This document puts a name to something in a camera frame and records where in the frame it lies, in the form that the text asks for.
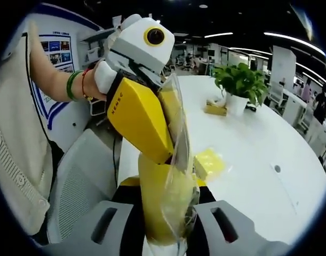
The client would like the red string bracelet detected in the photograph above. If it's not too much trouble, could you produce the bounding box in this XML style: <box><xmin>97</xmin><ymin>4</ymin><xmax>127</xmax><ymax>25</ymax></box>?
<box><xmin>81</xmin><ymin>68</ymin><xmax>94</xmax><ymax>101</ymax></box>

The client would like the cream knitted cardigan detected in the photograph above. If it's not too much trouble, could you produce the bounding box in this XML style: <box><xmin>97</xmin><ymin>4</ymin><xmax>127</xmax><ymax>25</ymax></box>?
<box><xmin>0</xmin><ymin>21</ymin><xmax>54</xmax><ymax>237</ymax></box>

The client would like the curved ceiling light strip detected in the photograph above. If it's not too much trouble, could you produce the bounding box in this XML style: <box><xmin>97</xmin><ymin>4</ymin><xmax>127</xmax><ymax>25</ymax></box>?
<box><xmin>264</xmin><ymin>31</ymin><xmax>326</xmax><ymax>57</ymax></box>

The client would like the yellow tissue box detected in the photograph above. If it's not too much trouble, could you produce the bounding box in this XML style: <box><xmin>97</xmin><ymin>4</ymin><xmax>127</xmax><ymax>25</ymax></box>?
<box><xmin>204</xmin><ymin>98</ymin><xmax>229</xmax><ymax>117</ymax></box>

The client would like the green bangle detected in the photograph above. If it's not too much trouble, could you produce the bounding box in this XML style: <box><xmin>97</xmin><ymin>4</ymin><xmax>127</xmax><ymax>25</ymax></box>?
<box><xmin>66</xmin><ymin>69</ymin><xmax>85</xmax><ymax>102</ymax></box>

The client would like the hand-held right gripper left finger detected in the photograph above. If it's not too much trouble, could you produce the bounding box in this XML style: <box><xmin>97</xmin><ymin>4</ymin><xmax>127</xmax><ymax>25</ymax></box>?
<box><xmin>48</xmin><ymin>176</ymin><xmax>146</xmax><ymax>256</ymax></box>

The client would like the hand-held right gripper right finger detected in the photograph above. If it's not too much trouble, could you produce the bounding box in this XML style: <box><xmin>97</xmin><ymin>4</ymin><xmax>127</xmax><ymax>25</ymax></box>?
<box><xmin>188</xmin><ymin>178</ymin><xmax>289</xmax><ymax>256</ymax></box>

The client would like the wall poster with photos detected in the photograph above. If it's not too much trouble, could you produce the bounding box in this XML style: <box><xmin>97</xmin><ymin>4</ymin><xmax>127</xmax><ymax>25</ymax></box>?
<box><xmin>31</xmin><ymin>33</ymin><xmax>76</xmax><ymax>121</ymax></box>

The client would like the square yellow silicone block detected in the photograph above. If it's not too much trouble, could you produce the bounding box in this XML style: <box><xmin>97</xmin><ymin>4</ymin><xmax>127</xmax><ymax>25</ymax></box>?
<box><xmin>193</xmin><ymin>148</ymin><xmax>229</xmax><ymax>183</ymax></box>

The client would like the clear plastic bag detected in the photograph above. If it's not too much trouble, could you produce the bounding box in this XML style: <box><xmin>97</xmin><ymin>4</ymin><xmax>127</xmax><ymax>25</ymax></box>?
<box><xmin>141</xmin><ymin>73</ymin><xmax>201</xmax><ymax>253</ymax></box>

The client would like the person's left hand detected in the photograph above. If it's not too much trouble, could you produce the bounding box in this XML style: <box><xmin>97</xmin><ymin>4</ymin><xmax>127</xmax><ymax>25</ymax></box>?
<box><xmin>84</xmin><ymin>61</ymin><xmax>109</xmax><ymax>102</ymax></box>

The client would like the potted green plant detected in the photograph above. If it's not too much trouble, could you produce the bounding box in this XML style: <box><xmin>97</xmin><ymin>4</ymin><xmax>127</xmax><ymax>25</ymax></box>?
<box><xmin>212</xmin><ymin>62</ymin><xmax>269</xmax><ymax>116</ymax></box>

